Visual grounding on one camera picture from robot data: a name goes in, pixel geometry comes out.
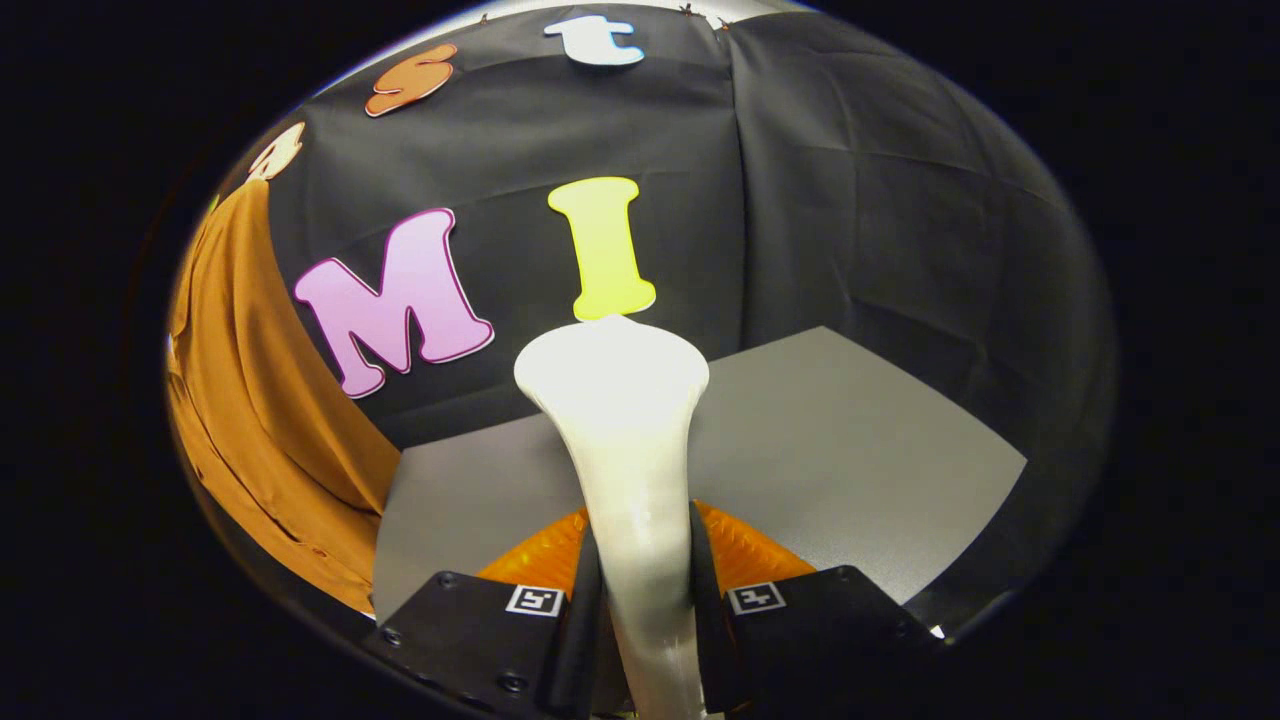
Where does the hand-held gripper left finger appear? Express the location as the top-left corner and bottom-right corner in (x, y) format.
(362, 505), (606, 720)

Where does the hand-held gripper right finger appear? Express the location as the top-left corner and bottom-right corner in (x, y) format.
(688, 500), (946, 716)

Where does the orange button shirt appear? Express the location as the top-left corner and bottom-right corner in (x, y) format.
(165, 178), (401, 616)

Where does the black backdrop cloth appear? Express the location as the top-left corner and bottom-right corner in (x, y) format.
(215, 5), (1116, 641)

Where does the row of black clips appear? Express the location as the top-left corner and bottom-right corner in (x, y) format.
(478, 3), (736, 31)

